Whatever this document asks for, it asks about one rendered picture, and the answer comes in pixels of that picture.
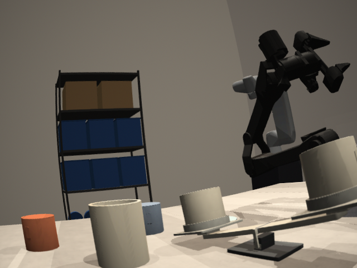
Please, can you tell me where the brown cylinder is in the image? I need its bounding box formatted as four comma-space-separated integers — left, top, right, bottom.
21, 214, 59, 252

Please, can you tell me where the cream balance beam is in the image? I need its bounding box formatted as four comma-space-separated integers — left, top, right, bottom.
173, 186, 357, 261

